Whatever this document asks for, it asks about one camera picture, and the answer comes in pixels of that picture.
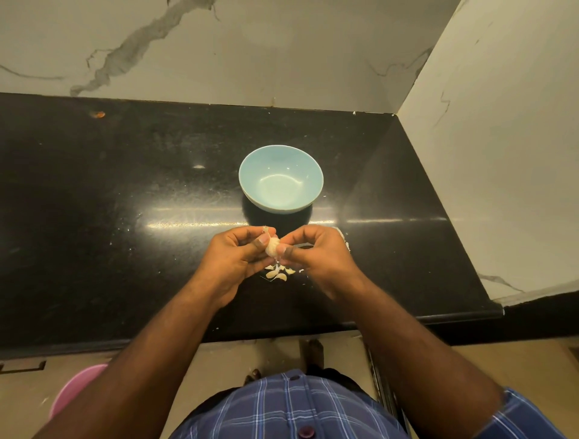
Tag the person's left hand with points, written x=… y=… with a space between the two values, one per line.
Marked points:
x=226 y=262

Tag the person's right hand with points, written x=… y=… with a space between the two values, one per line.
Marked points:
x=326 y=258

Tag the garlic peel scrap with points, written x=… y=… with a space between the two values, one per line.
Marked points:
x=343 y=233

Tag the white garlic bulb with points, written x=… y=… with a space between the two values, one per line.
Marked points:
x=272 y=247

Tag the pile of garlic skins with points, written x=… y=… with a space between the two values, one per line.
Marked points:
x=279 y=272

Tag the light blue bowl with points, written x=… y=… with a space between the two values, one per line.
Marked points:
x=280 y=177

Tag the person's right forearm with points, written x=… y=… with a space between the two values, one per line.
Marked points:
x=416 y=362

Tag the person's left forearm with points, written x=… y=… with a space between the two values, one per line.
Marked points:
x=136 y=371

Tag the person's left foot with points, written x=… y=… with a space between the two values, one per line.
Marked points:
x=254 y=374

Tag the black cabinet trim strip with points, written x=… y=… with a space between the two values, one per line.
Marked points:
x=380 y=389

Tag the blue plaid shirt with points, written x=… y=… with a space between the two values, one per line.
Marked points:
x=294 y=412

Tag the pink plastic bucket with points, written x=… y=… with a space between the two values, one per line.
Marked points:
x=77 y=387

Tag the small orange scrap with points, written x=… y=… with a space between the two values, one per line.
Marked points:
x=97 y=114

